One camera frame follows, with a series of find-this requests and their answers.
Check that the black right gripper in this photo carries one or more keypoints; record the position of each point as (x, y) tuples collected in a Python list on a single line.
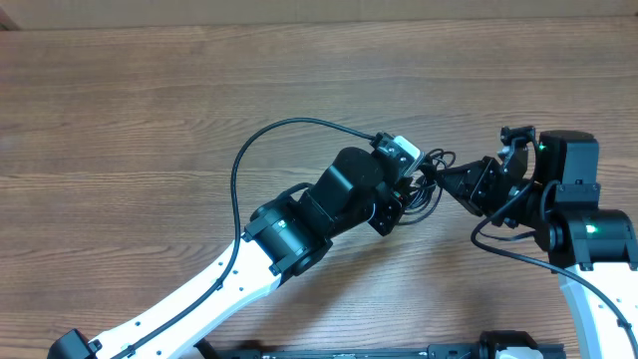
[(476, 176)]

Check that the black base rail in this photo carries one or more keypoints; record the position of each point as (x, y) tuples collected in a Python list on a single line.
[(490, 345)]

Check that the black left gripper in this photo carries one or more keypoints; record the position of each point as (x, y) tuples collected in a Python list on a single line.
[(392, 208)]

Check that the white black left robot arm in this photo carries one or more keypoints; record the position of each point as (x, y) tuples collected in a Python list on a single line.
[(284, 238)]

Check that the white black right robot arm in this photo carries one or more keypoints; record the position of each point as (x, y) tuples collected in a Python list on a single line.
[(547, 183)]

